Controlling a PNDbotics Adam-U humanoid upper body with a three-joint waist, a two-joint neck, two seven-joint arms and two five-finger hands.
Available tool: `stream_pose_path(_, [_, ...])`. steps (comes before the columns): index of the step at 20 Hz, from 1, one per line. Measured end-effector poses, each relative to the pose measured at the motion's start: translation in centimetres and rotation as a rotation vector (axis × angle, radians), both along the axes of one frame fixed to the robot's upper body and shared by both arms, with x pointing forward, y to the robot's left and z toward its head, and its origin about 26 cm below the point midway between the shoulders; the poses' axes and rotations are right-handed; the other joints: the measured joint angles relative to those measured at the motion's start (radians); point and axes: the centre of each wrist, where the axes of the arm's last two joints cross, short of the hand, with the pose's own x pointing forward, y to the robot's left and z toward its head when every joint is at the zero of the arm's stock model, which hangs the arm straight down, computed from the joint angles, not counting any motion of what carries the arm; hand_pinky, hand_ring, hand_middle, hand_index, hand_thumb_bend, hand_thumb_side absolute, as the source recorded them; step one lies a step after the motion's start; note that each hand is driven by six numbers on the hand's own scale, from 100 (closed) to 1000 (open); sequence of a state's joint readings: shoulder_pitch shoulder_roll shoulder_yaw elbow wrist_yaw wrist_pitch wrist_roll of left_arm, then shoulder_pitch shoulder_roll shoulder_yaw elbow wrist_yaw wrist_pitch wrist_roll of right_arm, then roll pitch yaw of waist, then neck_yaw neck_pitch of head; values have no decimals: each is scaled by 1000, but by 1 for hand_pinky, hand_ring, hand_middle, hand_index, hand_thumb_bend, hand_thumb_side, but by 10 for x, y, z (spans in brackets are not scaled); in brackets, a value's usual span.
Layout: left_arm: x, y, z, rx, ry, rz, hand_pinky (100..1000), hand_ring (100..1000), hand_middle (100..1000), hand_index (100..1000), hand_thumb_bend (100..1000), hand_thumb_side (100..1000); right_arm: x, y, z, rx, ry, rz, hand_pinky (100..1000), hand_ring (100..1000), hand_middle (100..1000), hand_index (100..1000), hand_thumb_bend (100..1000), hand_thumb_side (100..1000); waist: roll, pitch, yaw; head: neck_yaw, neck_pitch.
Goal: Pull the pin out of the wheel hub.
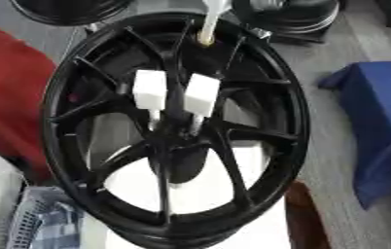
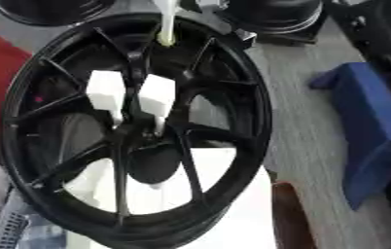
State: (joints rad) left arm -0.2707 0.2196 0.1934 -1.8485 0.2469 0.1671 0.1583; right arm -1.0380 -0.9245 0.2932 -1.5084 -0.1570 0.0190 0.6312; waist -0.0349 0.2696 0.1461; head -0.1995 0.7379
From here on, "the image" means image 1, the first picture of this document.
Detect black round wheel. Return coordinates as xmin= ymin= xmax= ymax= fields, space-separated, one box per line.
xmin=230 ymin=0 xmax=342 ymax=43
xmin=8 ymin=0 xmax=136 ymax=27

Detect red cloth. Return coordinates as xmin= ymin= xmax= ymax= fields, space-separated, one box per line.
xmin=0 ymin=22 xmax=59 ymax=183

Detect black spoked wheel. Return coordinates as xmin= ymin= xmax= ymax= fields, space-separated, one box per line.
xmin=39 ymin=12 xmax=313 ymax=249

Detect white pin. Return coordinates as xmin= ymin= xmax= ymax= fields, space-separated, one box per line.
xmin=195 ymin=0 xmax=233 ymax=47
xmin=130 ymin=69 xmax=168 ymax=132
xmin=182 ymin=73 xmax=223 ymax=137

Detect grey mesh basket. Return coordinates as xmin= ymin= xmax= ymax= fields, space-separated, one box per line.
xmin=3 ymin=186 xmax=87 ymax=249

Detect blue cloth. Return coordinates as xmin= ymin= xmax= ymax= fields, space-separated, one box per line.
xmin=316 ymin=59 xmax=391 ymax=210

